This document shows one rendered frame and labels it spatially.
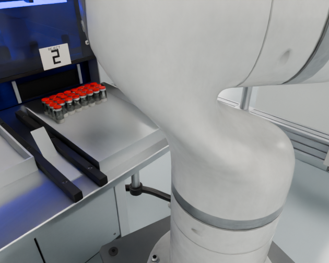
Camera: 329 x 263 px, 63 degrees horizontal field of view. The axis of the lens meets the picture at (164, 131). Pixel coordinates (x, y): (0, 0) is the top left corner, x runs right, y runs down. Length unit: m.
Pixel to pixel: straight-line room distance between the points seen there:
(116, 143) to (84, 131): 0.10
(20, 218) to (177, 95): 0.43
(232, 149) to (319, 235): 1.58
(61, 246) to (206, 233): 1.00
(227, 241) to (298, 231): 1.47
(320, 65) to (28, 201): 0.50
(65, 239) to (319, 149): 1.21
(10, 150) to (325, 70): 0.64
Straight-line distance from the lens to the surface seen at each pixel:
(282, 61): 0.19
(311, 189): 2.02
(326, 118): 2.06
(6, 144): 0.74
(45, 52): 0.84
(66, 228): 1.19
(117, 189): 1.24
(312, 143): 1.47
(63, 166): 0.61
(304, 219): 1.81
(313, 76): 0.22
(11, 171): 0.61
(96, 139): 0.68
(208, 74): 0.17
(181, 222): 0.29
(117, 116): 0.77
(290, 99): 2.09
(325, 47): 0.19
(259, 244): 0.30
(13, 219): 0.54
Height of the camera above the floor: 1.25
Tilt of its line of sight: 32 degrees down
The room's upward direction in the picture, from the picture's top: straight up
